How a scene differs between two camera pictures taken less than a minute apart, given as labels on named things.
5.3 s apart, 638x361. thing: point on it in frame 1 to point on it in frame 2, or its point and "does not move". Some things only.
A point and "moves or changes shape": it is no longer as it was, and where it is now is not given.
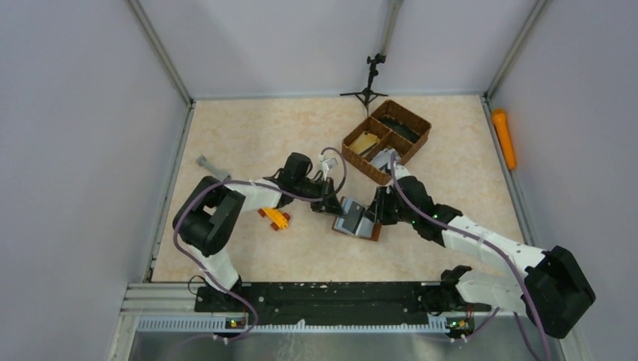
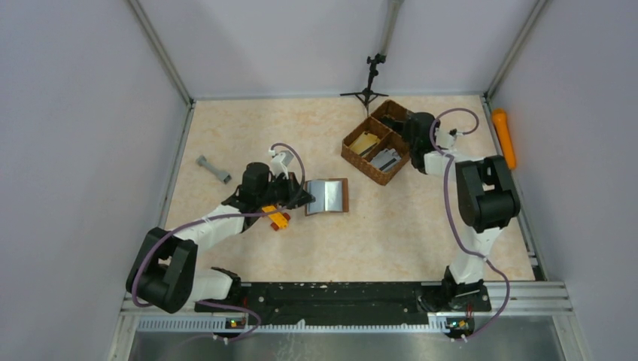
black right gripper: (378, 210) to (405, 128)
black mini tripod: (367, 95) does not move
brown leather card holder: (356, 220) moves or changes shape
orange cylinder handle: (499, 116) does not move
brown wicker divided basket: (391, 127) does not move
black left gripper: (329, 202) to (296, 195)
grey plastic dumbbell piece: (220, 174) does not move
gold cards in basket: (363, 142) does not move
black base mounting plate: (335, 303) does not move
